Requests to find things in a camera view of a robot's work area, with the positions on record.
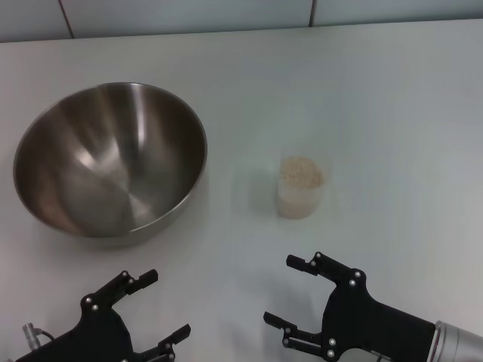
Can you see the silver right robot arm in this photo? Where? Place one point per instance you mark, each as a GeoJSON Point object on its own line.
{"type": "Point", "coordinates": [456, 343]}

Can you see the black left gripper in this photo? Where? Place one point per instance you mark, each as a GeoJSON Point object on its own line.
{"type": "Point", "coordinates": [94, 339]}

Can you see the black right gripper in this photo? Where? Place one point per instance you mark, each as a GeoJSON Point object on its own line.
{"type": "Point", "coordinates": [362, 324]}

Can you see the stainless steel mixing bowl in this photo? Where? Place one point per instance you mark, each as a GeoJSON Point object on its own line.
{"type": "Point", "coordinates": [109, 162]}

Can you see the white rice grains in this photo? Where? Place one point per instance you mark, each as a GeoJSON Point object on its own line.
{"type": "Point", "coordinates": [302, 172]}

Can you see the clear plastic cup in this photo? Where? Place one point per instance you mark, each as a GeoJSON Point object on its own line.
{"type": "Point", "coordinates": [298, 203]}

